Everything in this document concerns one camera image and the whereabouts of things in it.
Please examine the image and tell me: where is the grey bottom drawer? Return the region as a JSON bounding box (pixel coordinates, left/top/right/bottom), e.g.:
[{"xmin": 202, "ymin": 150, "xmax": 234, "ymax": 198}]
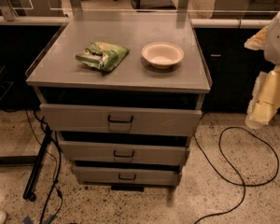
[{"xmin": 73, "ymin": 166, "xmax": 181, "ymax": 186}]

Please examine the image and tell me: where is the green snack bag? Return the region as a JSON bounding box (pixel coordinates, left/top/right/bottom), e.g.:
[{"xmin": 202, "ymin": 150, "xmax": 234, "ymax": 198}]
[{"xmin": 76, "ymin": 42, "xmax": 130, "ymax": 72}]

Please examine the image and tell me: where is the grey drawer cabinet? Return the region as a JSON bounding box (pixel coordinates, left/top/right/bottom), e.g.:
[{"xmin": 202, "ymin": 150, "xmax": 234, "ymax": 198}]
[{"xmin": 27, "ymin": 11, "xmax": 211, "ymax": 174}]

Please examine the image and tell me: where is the black floor cable left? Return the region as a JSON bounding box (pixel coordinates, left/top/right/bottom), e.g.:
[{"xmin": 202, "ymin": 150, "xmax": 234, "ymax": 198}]
[{"xmin": 24, "ymin": 109, "xmax": 63, "ymax": 224}]

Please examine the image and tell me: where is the white paper bowl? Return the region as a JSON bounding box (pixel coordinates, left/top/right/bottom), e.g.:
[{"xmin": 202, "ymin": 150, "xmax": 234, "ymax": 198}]
[{"xmin": 142, "ymin": 42, "xmax": 184, "ymax": 69}]

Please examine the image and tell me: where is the black floor cable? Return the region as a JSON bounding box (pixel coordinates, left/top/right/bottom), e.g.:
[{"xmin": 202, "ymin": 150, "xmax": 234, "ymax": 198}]
[
  {"xmin": 24, "ymin": 109, "xmax": 63, "ymax": 224},
  {"xmin": 192, "ymin": 126, "xmax": 280, "ymax": 224}
]

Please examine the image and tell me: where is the grey top drawer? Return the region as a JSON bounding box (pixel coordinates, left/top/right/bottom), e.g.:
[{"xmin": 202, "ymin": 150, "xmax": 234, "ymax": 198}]
[{"xmin": 40, "ymin": 104, "xmax": 202, "ymax": 136}]

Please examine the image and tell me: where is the black table leg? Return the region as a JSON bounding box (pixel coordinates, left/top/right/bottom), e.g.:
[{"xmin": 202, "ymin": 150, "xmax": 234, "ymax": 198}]
[{"xmin": 22, "ymin": 126, "xmax": 51, "ymax": 202}]

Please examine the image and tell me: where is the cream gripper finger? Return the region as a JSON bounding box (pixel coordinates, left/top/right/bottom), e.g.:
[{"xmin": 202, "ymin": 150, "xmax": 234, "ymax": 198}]
[{"xmin": 244, "ymin": 26, "xmax": 268, "ymax": 50}]

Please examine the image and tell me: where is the black floor cable right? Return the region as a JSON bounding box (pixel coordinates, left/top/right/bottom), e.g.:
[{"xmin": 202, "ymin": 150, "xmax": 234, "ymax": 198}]
[{"xmin": 192, "ymin": 126, "xmax": 280, "ymax": 224}]

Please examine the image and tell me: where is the white horizontal rail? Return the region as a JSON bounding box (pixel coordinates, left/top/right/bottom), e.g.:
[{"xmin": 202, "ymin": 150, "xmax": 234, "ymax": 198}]
[{"xmin": 192, "ymin": 19, "xmax": 271, "ymax": 29}]

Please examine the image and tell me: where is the grey drawer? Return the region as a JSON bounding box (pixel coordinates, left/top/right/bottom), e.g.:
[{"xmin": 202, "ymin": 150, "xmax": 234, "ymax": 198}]
[
  {"xmin": 40, "ymin": 104, "xmax": 202, "ymax": 136},
  {"xmin": 73, "ymin": 166, "xmax": 181, "ymax": 186},
  {"xmin": 60, "ymin": 141, "xmax": 189, "ymax": 166}
]

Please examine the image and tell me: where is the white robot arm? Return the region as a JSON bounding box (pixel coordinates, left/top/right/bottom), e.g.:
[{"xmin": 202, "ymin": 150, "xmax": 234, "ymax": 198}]
[{"xmin": 245, "ymin": 11, "xmax": 280, "ymax": 129}]

